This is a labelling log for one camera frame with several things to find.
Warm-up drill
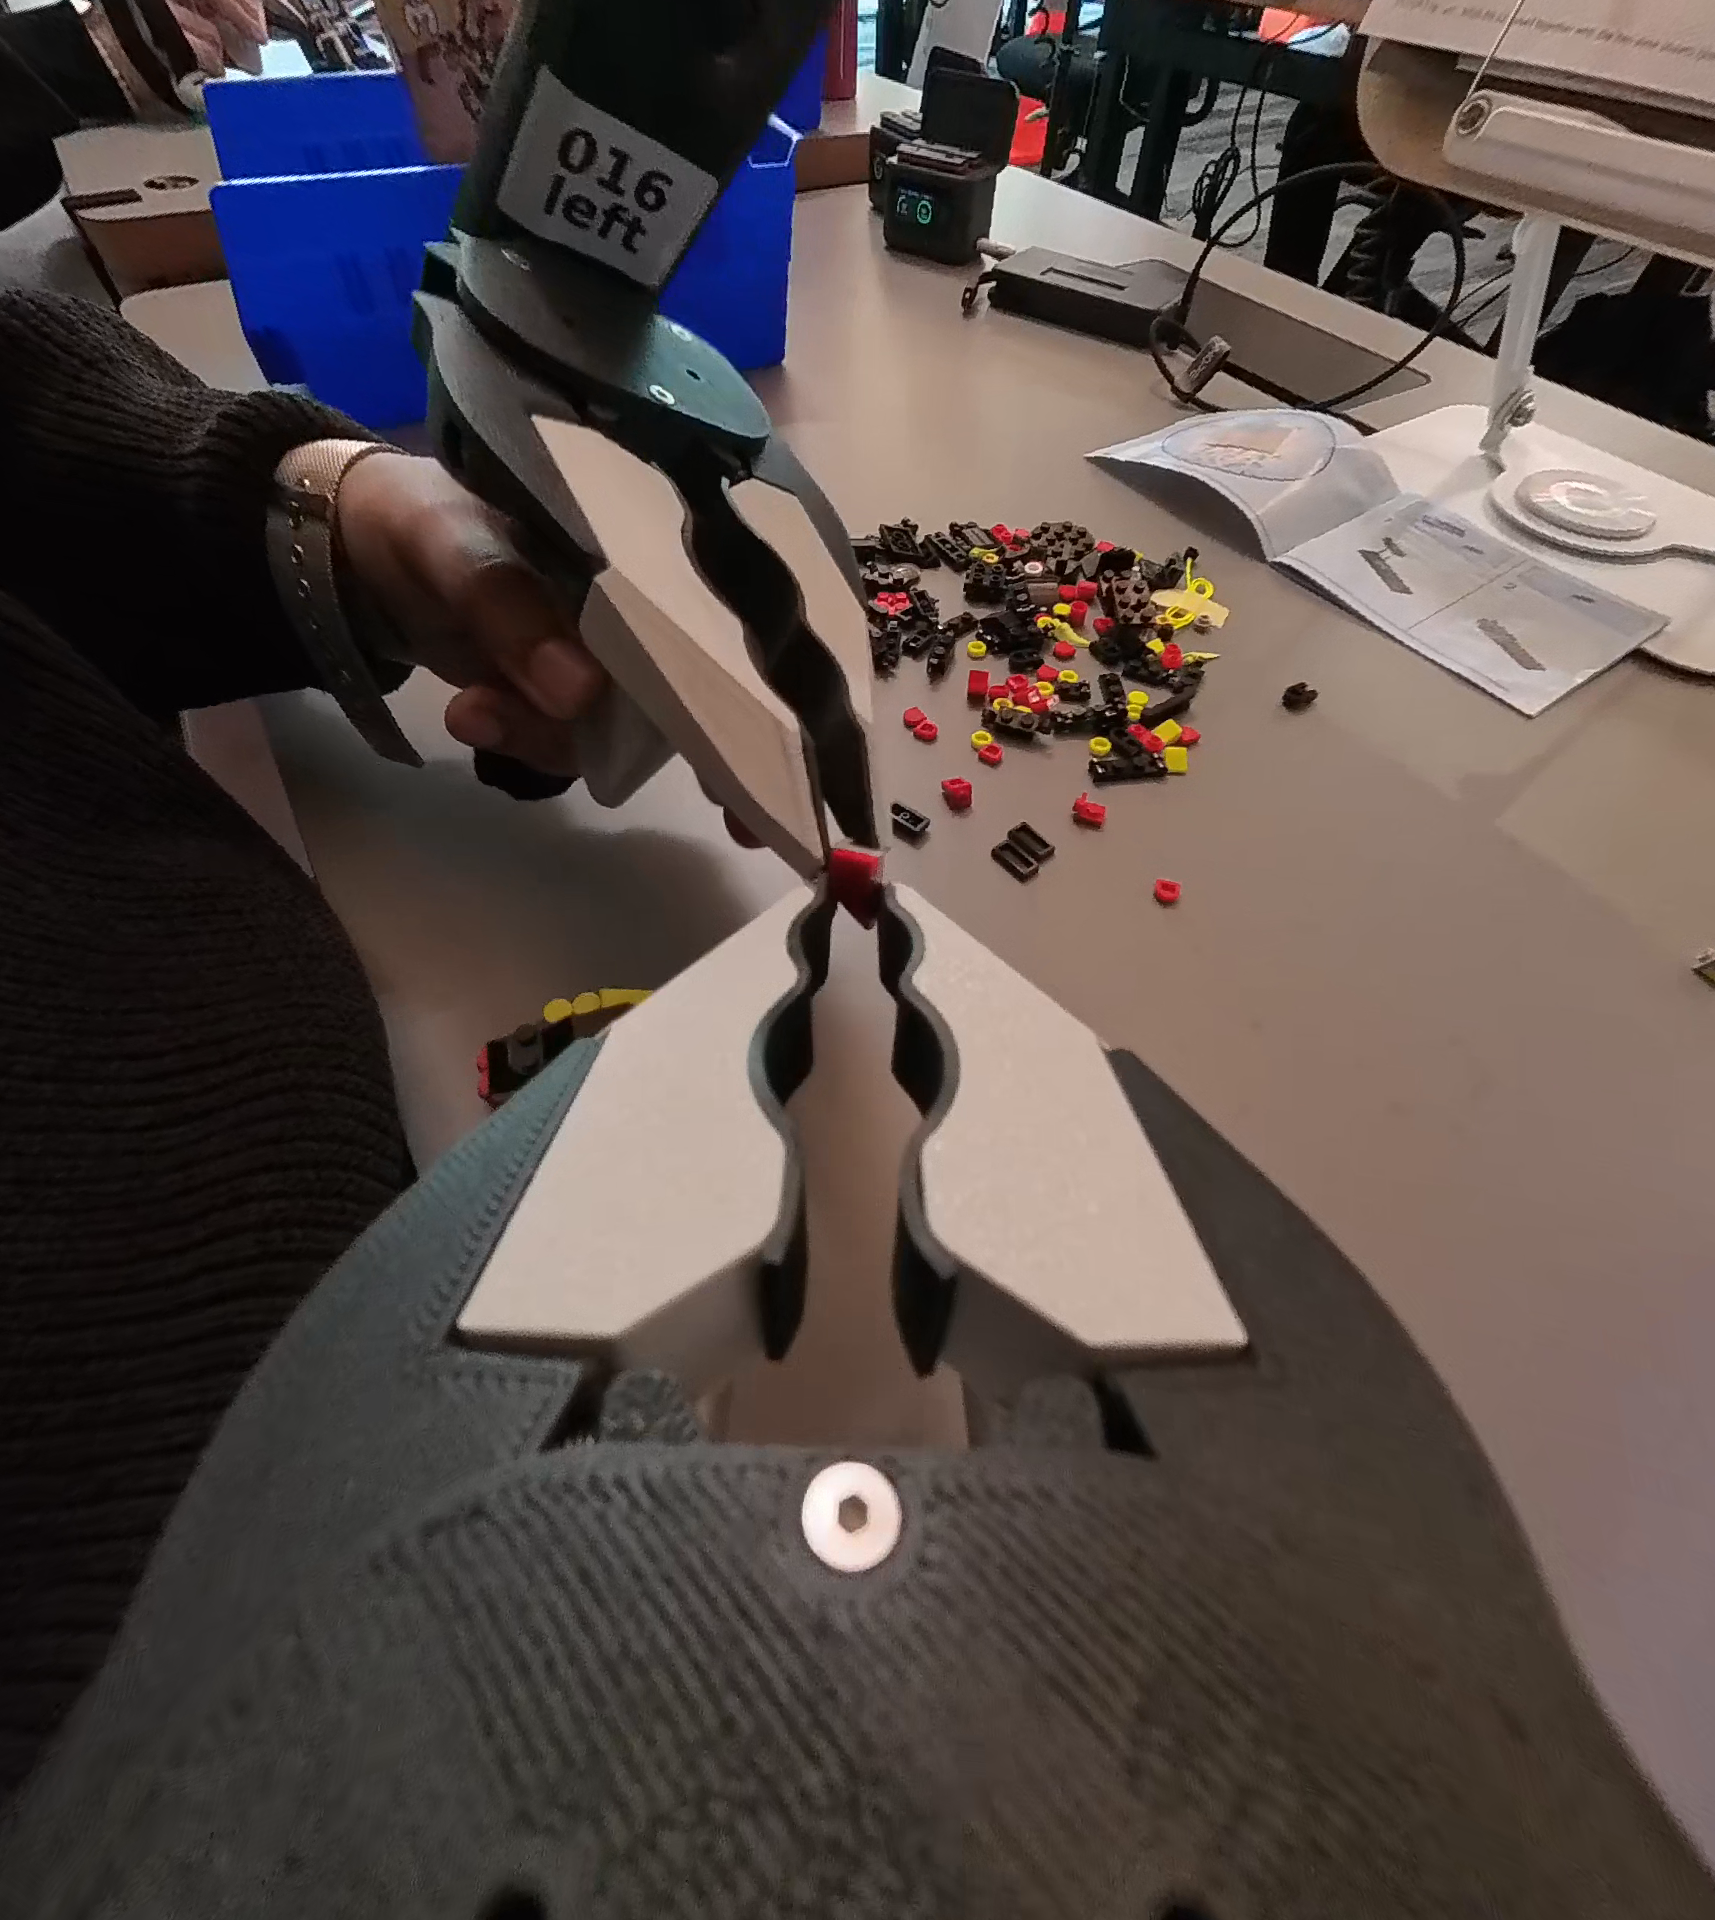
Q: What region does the cardboard lego box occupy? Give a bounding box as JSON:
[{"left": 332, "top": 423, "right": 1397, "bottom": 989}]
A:
[{"left": 378, "top": 0, "right": 518, "bottom": 168}]

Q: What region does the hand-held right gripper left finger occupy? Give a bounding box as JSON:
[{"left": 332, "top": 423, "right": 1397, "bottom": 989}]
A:
[{"left": 456, "top": 884, "right": 830, "bottom": 1408}]

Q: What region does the lego instruction booklet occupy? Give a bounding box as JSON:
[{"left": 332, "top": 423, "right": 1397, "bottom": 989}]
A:
[{"left": 1085, "top": 404, "right": 1671, "bottom": 718}]

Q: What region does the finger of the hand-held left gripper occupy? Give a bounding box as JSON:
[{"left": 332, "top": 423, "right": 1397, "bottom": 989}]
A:
[
  {"left": 720, "top": 477, "right": 885, "bottom": 854},
  {"left": 532, "top": 417, "right": 832, "bottom": 880}
]

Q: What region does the grey wristwatch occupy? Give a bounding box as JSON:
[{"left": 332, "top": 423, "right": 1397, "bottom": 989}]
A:
[{"left": 264, "top": 438, "right": 428, "bottom": 771}]

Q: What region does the person's black sweater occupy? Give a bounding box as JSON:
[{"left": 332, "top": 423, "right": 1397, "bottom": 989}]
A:
[{"left": 0, "top": 510, "right": 420, "bottom": 1920}]

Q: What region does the black device green light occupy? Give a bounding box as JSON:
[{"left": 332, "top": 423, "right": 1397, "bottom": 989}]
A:
[{"left": 869, "top": 44, "right": 1021, "bottom": 271}]

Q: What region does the pile of lego pieces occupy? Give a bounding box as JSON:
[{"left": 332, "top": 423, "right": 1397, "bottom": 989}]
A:
[{"left": 849, "top": 516, "right": 1233, "bottom": 831}]

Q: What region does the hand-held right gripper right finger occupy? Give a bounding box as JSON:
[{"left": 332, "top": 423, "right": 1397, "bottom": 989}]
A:
[{"left": 875, "top": 883, "right": 1251, "bottom": 1442}]

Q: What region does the yellow red lego car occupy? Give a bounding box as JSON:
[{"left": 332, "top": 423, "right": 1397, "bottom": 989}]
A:
[{"left": 474, "top": 985, "right": 656, "bottom": 1111}]

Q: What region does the person's left hand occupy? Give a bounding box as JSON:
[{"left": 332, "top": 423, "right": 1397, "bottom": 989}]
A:
[{"left": 332, "top": 446, "right": 772, "bottom": 854}]

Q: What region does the blue bin with white tag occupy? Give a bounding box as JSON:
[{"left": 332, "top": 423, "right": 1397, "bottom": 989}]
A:
[{"left": 202, "top": 66, "right": 806, "bottom": 438}]

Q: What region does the person's left forearm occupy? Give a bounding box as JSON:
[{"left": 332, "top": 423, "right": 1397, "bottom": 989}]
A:
[{"left": 0, "top": 293, "right": 398, "bottom": 726}]

